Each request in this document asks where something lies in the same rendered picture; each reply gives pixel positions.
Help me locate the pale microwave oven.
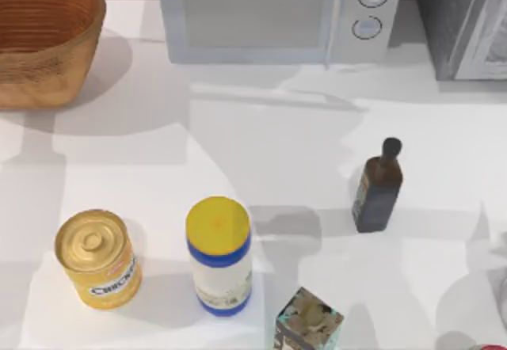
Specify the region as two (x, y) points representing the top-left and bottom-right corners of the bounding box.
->
(154, 0), (407, 70)

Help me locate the microwave door handle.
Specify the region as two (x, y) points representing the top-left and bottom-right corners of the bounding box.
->
(324, 0), (343, 70)

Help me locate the yellow can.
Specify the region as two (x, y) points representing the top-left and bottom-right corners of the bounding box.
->
(54, 209), (143, 310)

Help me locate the teal patterned box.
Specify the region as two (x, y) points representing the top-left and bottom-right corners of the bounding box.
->
(273, 286), (345, 350)

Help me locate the grey cabinet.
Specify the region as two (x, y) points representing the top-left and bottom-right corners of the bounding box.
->
(410, 0), (507, 82)

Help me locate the white canister with yellow lid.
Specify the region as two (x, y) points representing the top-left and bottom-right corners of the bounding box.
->
(185, 196), (254, 317)

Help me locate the dark brown bottle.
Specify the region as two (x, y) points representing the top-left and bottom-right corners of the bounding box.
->
(351, 137), (405, 234)

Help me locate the brown woven basket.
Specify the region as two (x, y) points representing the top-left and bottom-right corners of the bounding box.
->
(0, 0), (108, 110)

